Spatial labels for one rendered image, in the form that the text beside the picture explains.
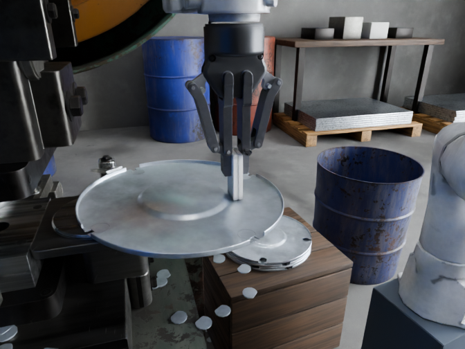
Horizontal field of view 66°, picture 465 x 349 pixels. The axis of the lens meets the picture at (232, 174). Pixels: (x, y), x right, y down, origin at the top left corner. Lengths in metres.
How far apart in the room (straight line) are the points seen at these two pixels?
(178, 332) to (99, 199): 0.21
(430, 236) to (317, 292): 0.44
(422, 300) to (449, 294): 0.05
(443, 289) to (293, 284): 0.40
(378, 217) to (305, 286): 0.50
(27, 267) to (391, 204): 1.24
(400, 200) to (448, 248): 0.68
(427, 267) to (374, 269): 0.79
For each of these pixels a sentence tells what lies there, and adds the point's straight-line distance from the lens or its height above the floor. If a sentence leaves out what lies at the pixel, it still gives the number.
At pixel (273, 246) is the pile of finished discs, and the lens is 1.13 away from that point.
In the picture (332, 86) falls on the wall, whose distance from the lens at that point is 4.44.
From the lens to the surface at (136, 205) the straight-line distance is 0.51.
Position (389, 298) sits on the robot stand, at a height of 0.45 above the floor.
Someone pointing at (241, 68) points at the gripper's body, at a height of 0.97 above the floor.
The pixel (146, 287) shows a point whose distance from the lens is 0.53.
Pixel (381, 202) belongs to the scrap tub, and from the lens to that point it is 1.44.
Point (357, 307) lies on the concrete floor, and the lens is 1.55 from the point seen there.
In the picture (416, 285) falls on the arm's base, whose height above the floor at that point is 0.51.
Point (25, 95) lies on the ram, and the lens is 0.41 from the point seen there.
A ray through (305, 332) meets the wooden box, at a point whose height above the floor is 0.13.
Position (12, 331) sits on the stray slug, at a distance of 0.49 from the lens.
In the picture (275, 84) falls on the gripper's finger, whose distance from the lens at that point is 0.49.
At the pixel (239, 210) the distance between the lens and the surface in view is 0.50.
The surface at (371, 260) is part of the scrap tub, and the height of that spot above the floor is 0.13.
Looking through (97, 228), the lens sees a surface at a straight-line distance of 0.47.
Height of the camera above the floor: 1.02
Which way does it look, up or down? 23 degrees down
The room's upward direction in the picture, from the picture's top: straight up
